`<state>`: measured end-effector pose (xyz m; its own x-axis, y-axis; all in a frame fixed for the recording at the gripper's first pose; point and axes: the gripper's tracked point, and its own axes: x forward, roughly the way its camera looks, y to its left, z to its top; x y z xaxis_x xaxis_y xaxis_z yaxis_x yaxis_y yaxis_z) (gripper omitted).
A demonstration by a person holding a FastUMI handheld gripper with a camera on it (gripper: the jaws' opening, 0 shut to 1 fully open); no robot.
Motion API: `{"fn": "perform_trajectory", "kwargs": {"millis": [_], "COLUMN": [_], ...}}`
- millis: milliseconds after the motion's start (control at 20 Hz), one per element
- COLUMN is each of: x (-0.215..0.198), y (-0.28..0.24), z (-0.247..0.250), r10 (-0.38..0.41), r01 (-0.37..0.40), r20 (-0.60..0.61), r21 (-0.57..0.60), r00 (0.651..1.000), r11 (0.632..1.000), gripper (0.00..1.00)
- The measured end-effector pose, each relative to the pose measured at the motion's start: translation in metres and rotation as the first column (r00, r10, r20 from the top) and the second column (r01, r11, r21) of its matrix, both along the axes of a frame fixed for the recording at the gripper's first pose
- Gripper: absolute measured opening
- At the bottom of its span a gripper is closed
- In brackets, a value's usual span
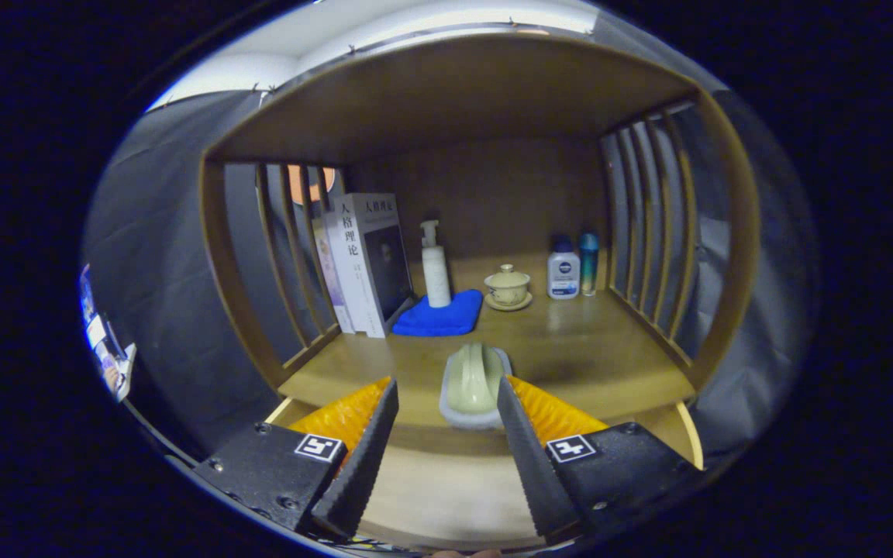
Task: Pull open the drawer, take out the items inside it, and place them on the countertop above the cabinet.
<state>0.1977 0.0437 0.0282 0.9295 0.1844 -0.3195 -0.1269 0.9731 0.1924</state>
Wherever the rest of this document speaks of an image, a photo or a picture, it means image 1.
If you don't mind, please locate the wooden cabinet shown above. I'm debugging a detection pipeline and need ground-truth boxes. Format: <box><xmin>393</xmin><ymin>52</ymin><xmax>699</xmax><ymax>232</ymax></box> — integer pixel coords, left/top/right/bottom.
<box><xmin>198</xmin><ymin>31</ymin><xmax>761</xmax><ymax>474</ymax></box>

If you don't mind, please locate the white bottle with blue cap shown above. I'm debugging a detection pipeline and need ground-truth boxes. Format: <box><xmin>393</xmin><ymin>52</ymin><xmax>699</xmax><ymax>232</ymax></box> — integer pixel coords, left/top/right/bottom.
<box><xmin>546</xmin><ymin>235</ymin><xmax>581</xmax><ymax>301</ymax></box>

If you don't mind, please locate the teal bottle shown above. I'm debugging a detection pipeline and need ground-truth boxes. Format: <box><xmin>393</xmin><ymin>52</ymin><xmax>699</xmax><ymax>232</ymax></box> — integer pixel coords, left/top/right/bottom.
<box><xmin>579</xmin><ymin>231</ymin><xmax>600</xmax><ymax>297</ymax></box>

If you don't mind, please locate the thin pale purple book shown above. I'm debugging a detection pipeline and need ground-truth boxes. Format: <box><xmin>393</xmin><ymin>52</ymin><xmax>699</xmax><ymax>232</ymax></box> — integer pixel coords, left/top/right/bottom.
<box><xmin>311</xmin><ymin>217</ymin><xmax>356</xmax><ymax>334</ymax></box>

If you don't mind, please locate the wooden countertop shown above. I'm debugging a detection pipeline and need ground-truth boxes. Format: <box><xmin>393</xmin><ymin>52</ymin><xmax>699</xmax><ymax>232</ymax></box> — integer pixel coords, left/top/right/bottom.
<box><xmin>280</xmin><ymin>252</ymin><xmax>697</xmax><ymax>427</ymax></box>

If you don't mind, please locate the pale green scrub brush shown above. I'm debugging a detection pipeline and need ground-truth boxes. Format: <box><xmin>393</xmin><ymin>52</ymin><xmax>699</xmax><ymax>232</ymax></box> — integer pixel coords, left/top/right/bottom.
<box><xmin>439</xmin><ymin>343</ymin><xmax>513</xmax><ymax>431</ymax></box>

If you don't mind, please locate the beige lidded teacup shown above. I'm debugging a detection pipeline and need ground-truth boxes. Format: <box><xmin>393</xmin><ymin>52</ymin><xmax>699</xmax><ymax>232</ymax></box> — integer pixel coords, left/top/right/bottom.
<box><xmin>484</xmin><ymin>263</ymin><xmax>533</xmax><ymax>312</ymax></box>

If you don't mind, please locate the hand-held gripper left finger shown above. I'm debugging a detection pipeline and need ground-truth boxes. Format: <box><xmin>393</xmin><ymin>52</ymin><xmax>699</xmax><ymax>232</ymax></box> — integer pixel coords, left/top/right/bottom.
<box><xmin>195</xmin><ymin>377</ymin><xmax>400</xmax><ymax>539</ymax></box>

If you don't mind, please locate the blue folded cloth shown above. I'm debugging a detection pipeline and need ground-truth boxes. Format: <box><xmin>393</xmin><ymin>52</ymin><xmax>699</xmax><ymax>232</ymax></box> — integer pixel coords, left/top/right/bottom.
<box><xmin>392</xmin><ymin>289</ymin><xmax>484</xmax><ymax>338</ymax></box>

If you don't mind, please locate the black backdrop cloth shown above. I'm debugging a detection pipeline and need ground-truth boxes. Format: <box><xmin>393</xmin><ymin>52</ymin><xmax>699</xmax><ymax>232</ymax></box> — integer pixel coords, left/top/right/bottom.
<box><xmin>82</xmin><ymin>8</ymin><xmax>819</xmax><ymax>458</ymax></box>

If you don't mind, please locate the white pump bottle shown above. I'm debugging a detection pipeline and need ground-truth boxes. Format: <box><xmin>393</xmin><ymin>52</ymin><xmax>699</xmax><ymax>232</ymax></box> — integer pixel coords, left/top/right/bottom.
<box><xmin>419</xmin><ymin>220</ymin><xmax>453</xmax><ymax>308</ymax></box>

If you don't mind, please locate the small white shelf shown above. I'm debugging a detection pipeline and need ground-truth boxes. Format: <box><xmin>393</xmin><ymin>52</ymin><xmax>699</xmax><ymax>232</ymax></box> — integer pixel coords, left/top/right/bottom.
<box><xmin>109</xmin><ymin>341</ymin><xmax>137</xmax><ymax>402</ymax></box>

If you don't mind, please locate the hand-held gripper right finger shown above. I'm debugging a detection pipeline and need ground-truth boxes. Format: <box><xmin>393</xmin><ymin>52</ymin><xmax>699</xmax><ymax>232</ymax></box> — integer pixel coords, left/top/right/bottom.
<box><xmin>497</xmin><ymin>375</ymin><xmax>707</xmax><ymax>543</ymax></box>

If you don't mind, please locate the thick white book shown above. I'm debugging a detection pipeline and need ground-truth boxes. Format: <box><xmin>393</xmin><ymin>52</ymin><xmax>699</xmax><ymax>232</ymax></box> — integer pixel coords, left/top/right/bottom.
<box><xmin>328</xmin><ymin>192</ymin><xmax>416</xmax><ymax>339</ymax></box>

